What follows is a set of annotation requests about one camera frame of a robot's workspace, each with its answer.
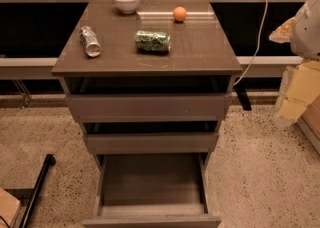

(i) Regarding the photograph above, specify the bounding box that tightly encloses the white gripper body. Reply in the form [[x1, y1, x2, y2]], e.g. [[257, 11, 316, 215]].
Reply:
[[273, 60, 320, 127]]

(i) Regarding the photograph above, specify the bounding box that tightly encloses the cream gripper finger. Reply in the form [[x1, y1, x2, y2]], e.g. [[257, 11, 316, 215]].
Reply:
[[269, 17, 295, 44]]

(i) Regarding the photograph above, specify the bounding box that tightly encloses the green soda can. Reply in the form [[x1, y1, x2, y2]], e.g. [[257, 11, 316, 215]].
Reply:
[[135, 30, 171, 52]]

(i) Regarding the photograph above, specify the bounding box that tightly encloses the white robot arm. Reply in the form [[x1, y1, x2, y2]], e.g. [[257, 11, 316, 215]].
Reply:
[[269, 0, 320, 127]]

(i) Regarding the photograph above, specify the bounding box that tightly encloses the grey middle drawer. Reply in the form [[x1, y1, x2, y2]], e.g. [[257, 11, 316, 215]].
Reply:
[[84, 133, 218, 154]]

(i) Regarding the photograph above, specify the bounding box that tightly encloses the grey three-drawer cabinet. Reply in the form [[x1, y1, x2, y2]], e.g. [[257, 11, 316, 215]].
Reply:
[[51, 0, 243, 228]]

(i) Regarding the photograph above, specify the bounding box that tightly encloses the silver crushed can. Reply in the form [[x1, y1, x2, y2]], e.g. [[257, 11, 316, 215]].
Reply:
[[80, 26, 101, 58]]

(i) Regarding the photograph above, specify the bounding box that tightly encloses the open grey bottom drawer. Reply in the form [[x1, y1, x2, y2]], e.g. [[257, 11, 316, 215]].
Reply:
[[83, 153, 222, 228]]

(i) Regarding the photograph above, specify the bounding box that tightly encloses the grey top drawer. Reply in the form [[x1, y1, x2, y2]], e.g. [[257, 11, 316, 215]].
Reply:
[[66, 94, 231, 123]]

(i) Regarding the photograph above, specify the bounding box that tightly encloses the wooden box right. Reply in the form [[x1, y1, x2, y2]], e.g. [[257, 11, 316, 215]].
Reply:
[[298, 96, 320, 155]]

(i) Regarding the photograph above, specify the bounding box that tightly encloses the black table leg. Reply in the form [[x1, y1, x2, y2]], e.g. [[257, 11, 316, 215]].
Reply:
[[234, 82, 252, 111]]

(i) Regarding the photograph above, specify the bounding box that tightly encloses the orange ball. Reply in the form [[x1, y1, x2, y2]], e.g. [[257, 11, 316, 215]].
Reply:
[[173, 6, 187, 22]]

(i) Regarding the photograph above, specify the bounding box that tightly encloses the white ceramic bowl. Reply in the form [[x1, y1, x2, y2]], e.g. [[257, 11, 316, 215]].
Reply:
[[113, 0, 140, 14]]

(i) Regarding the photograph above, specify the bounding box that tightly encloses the black metal bar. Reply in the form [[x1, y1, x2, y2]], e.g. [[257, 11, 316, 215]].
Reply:
[[19, 154, 56, 228]]

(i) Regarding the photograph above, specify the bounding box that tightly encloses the white cable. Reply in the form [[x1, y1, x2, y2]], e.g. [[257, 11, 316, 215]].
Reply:
[[232, 0, 270, 87]]

